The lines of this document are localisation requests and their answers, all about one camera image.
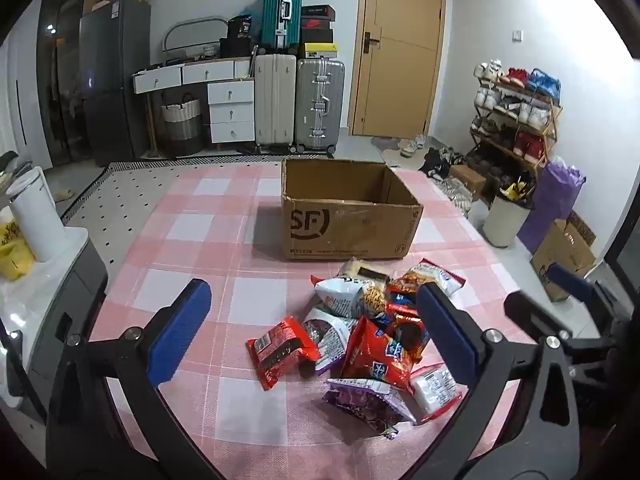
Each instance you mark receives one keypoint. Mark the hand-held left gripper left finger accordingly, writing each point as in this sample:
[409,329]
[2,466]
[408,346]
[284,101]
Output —
[180,335]

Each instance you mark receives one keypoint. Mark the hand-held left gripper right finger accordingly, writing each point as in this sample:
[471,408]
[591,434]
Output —
[447,335]

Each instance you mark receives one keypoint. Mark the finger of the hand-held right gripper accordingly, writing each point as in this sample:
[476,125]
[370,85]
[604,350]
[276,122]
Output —
[530,315]
[570,280]

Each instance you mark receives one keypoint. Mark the blue snack packet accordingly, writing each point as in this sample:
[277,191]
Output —
[400,308]

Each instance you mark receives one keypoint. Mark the red and white packet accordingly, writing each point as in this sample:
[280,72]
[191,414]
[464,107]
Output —
[435,390]

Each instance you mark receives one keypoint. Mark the orange-red snack packet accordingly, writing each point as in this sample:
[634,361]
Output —
[435,275]

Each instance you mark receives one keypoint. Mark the large red packet blue logo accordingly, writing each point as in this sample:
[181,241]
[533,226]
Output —
[370,355]

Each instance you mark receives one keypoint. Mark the red packet with brown picture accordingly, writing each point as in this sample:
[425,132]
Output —
[280,350]

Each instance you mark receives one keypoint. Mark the white purple snack packet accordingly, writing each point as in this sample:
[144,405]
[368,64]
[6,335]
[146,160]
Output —
[332,340]

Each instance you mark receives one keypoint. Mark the white noodle-print snack bag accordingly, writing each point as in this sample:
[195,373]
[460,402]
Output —
[340,292]

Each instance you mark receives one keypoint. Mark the brown cardboard box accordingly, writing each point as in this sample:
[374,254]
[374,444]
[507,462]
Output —
[350,230]

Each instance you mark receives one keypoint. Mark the cardboard box on floor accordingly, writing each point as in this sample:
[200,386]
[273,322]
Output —
[562,255]

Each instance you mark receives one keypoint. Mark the purple bag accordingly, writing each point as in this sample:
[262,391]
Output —
[550,210]

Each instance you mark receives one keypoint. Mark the pink checkered tablecloth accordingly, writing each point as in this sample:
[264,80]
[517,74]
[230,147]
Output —
[225,270]

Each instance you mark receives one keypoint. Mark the white trash bin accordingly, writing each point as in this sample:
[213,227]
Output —
[505,222]

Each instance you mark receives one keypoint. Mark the white side cabinet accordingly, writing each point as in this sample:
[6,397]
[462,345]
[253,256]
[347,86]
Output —
[45,310]

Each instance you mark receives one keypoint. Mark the small cardboard box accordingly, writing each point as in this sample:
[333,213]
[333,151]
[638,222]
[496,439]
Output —
[467,179]

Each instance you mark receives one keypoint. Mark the white dotted rug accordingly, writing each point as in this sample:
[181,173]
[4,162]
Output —
[135,190]

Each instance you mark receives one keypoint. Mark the shoe rack with shoes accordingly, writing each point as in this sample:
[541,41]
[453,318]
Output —
[530,112]

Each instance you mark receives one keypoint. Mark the pair of black shoes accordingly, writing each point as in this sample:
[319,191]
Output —
[440,162]

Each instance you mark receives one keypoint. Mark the beige slipper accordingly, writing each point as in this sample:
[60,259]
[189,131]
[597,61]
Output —
[64,193]

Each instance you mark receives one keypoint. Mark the yellow plastic bag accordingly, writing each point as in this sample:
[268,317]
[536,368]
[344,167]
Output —
[15,255]

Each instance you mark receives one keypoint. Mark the white cylindrical kettle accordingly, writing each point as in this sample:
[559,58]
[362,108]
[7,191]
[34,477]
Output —
[35,215]

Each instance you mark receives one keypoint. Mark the pair of light sneakers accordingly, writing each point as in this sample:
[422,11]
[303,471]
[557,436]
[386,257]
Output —
[411,146]

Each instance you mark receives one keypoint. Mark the grey door mat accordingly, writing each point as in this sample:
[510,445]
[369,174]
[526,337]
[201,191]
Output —
[384,144]

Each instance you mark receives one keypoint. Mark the woven laundry basket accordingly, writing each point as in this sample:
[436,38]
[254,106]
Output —
[181,127]

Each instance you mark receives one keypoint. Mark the white dresser with drawers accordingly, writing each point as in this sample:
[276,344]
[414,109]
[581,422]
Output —
[230,110]

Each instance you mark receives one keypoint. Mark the cream suitcase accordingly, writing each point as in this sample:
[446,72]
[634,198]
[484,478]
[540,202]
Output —
[275,105]

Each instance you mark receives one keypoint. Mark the grey refrigerator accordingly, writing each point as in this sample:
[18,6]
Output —
[115,85]

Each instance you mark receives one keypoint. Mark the silver suitcase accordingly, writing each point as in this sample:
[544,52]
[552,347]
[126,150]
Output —
[320,105]

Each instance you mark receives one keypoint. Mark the tall dark glass cabinet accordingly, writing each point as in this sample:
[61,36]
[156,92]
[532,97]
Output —
[62,85]

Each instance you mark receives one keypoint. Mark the wooden door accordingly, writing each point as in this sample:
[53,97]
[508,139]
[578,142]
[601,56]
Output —
[400,60]

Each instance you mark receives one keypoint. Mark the black storage box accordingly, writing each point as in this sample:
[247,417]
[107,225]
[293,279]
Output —
[240,48]

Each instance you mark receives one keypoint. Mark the yellow shoe box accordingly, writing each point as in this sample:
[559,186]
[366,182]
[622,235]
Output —
[321,51]

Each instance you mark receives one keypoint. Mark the black paper bag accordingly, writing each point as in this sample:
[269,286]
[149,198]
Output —
[240,27]

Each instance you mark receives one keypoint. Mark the dark shoe box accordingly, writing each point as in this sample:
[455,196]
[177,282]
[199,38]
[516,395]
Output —
[317,36]

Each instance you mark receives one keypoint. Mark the teal suitcase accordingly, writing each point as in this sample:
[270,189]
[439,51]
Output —
[280,15]

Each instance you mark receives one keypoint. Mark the red shoe box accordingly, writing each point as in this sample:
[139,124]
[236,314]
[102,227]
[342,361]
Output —
[316,23]

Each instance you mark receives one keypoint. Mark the black shoe box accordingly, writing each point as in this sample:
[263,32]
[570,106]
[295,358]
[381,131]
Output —
[317,11]

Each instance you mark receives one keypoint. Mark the oval metal mirror frame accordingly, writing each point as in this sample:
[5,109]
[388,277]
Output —
[172,30]

